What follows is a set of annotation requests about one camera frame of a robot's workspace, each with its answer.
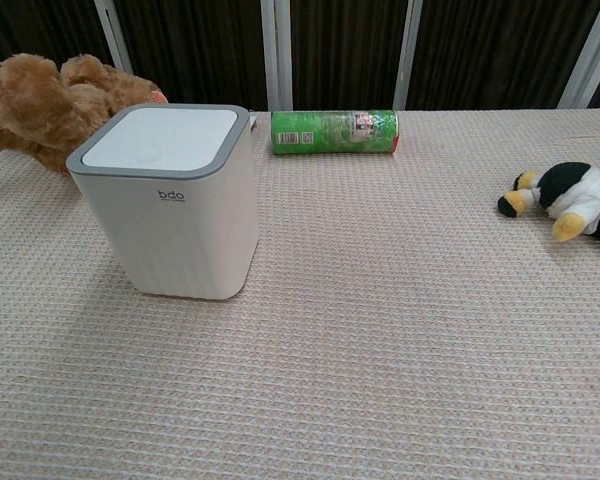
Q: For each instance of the green cylindrical chips can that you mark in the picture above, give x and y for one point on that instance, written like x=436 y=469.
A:
x=330 y=132

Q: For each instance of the white lidded trash bin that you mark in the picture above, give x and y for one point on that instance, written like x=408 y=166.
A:
x=170 y=225

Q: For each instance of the beige woven tablecloth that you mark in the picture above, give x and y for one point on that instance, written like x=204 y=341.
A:
x=360 y=325

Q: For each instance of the black white penguin plush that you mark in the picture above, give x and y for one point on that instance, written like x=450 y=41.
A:
x=575 y=192

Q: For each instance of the brown plush teddy bear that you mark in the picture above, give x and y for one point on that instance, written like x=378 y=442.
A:
x=40 y=110

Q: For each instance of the white metal frame post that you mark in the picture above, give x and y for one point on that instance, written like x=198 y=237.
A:
x=114 y=30
x=408 y=50
x=276 y=50
x=592 y=55

